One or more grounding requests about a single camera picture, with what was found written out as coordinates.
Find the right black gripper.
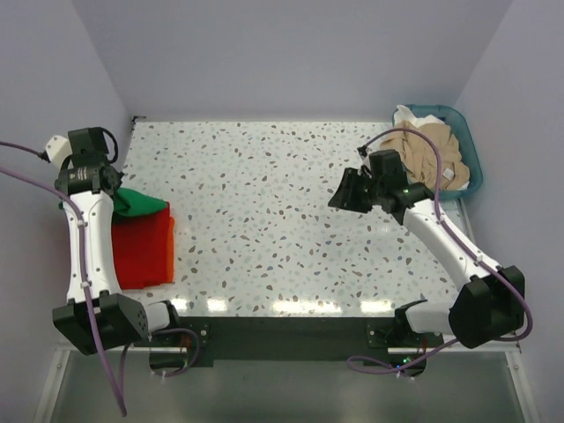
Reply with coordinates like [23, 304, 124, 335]
[328, 167, 384, 214]

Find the green polo shirt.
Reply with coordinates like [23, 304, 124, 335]
[46, 187, 167, 230]

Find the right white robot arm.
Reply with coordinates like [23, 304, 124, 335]
[329, 150, 528, 349]

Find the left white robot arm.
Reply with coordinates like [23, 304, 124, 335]
[47, 127, 182, 355]

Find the white crumpled shirt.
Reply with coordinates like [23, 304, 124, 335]
[388, 105, 471, 191]

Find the red folded t shirt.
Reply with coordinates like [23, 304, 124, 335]
[112, 205, 172, 291]

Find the orange folded t shirt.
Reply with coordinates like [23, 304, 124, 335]
[167, 217, 175, 284]

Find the teal plastic basket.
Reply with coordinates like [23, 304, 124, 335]
[392, 104, 484, 200]

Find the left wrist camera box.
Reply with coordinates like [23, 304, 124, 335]
[45, 135, 72, 169]

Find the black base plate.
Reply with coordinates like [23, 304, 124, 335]
[135, 316, 443, 369]

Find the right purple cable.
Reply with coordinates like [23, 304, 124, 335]
[346, 127, 537, 376]

